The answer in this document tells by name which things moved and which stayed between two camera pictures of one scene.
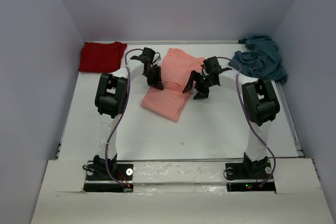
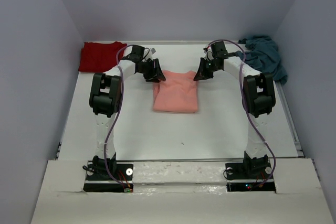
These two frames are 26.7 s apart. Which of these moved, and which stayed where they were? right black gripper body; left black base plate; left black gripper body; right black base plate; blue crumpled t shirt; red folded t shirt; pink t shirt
Moved: right black gripper body; pink t shirt
Stayed: left black base plate; right black base plate; blue crumpled t shirt; left black gripper body; red folded t shirt
